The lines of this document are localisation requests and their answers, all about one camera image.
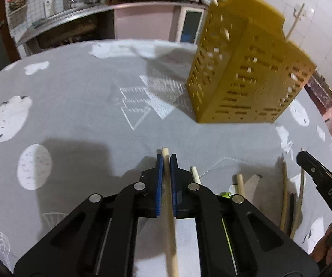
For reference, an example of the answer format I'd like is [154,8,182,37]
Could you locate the pink cabinet panel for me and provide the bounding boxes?
[114,6,184,42]

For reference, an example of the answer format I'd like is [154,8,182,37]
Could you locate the person's right hand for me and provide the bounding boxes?
[310,220,332,264]

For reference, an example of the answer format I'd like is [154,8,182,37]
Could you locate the wooden handle utensil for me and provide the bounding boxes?
[235,174,247,197]

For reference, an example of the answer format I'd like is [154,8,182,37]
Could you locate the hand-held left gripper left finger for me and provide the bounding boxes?
[14,149,164,277]

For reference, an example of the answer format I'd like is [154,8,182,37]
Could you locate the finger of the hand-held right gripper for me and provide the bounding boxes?
[296,149,332,226]

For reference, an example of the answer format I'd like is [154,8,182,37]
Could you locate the brown wooden chopstick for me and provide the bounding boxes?
[290,167,305,238]
[280,162,288,231]

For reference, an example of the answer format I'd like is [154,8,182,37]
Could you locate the steel sink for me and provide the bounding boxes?
[16,4,116,45]

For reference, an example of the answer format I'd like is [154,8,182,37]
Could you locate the yellow slotted utensil holder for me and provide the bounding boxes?
[187,0,317,124]

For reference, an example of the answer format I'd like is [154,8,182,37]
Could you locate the grey printed tablecloth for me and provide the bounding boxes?
[0,39,332,277]

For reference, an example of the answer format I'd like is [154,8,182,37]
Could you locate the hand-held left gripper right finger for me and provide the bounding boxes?
[169,154,319,277]

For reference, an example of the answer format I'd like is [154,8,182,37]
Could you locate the cream chopstick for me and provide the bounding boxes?
[190,166,202,185]
[162,148,181,277]

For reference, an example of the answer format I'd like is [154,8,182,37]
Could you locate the white framed glass cabinet door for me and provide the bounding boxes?
[180,6,205,44]

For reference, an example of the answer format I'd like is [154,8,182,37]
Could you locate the lace covered side table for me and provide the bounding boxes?
[305,71,332,140]

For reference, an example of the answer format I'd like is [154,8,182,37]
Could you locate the dark chopstick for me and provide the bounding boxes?
[289,192,298,234]

